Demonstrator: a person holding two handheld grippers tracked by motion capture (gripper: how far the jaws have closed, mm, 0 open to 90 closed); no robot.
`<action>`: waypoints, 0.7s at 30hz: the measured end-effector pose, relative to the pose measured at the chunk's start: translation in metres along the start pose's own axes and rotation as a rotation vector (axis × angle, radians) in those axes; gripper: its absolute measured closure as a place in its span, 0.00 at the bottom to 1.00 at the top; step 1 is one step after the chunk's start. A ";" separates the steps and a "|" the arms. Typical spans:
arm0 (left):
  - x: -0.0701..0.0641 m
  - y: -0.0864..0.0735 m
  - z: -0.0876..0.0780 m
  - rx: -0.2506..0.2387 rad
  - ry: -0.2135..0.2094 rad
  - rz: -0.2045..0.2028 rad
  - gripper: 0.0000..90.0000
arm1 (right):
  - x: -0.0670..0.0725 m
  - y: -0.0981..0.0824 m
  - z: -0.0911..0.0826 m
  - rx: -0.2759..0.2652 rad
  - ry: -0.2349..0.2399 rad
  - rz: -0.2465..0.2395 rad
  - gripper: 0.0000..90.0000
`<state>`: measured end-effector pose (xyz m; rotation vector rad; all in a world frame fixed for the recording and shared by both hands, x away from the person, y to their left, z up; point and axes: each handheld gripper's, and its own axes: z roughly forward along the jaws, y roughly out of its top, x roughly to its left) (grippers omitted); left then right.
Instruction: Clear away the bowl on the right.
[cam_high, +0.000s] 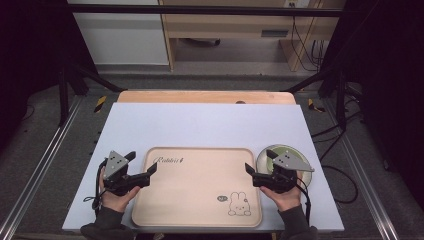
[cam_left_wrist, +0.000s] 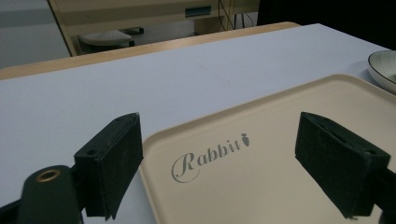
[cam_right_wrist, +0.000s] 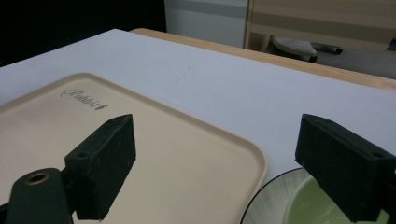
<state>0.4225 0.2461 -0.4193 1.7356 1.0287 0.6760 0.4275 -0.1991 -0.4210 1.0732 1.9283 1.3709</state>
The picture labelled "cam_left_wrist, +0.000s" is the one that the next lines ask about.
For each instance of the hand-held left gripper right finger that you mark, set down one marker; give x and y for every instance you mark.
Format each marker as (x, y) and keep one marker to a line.
(336, 165)

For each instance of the beige plastic tray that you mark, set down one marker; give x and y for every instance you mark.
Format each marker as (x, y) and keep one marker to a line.
(264, 155)

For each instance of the white ribbed bowl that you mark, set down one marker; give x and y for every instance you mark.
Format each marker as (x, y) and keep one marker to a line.
(383, 70)

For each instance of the grey round stool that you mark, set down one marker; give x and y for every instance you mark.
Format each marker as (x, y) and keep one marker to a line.
(106, 39)

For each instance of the beige wooden desk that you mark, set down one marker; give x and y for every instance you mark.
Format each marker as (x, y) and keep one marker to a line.
(124, 14)

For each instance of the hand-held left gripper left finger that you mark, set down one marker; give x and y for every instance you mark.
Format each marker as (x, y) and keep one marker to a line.
(109, 168)

